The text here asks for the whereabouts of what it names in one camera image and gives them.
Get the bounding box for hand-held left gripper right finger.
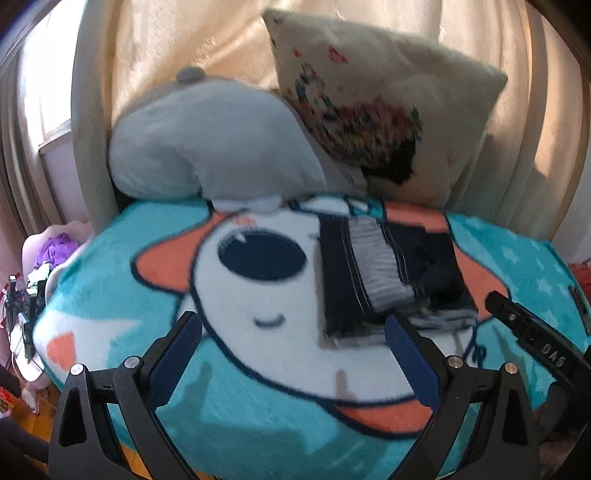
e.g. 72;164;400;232
385;313;542;480

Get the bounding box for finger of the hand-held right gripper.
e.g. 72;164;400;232
484;291;583;376

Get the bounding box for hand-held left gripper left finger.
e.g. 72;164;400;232
48;311;202;480

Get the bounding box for dark striped pants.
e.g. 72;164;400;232
316;216;479;350

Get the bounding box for cartoon printed blanket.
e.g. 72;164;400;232
34;195;591;480

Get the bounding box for red cloth item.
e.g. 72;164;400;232
567;261;591;289

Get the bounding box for purple cloth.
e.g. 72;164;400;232
36;233;78;269

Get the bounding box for grey plush toy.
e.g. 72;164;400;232
107;67;366;216

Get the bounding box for floral print pillow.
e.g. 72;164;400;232
262;8;509;209

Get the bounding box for window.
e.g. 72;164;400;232
17;25;77;151

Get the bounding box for beige throw cloth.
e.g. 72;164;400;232
108;0;467;121

